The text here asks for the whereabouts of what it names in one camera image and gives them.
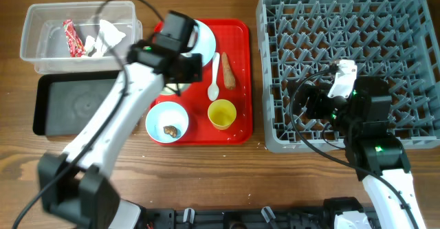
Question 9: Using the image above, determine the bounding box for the red snack wrapper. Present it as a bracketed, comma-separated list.
[63, 19, 85, 57]

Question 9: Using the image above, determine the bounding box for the white round plate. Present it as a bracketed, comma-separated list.
[183, 20, 217, 67]

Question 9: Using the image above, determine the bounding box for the grey dishwasher rack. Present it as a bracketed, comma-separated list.
[256, 0, 439, 153]

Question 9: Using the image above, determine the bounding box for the mint green bowl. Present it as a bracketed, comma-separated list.
[160, 83, 190, 96]

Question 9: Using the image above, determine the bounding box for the white napkin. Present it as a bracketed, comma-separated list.
[91, 19, 126, 58]

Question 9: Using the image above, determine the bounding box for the light blue bowl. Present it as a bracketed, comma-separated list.
[145, 101, 189, 144]

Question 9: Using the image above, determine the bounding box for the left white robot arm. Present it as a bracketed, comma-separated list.
[38, 32, 215, 228]

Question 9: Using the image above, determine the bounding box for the white plastic spoon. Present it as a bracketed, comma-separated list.
[208, 52, 220, 101]

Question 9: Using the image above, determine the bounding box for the red serving tray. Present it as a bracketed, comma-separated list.
[150, 19, 253, 146]

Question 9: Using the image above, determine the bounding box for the black waste tray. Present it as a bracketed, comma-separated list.
[32, 71, 119, 136]

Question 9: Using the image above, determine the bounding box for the brown food scrap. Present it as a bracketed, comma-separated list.
[163, 125, 179, 138]

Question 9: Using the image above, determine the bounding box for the clear plastic waste bin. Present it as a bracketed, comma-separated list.
[20, 1, 142, 74]

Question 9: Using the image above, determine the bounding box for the yellow plastic cup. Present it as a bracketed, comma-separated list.
[208, 99, 237, 130]

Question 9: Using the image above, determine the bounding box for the small white paper scrap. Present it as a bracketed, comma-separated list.
[84, 36, 96, 55]

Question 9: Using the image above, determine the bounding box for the orange carrot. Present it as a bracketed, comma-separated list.
[221, 52, 236, 90]

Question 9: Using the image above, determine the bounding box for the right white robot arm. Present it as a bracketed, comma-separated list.
[287, 77, 426, 228]

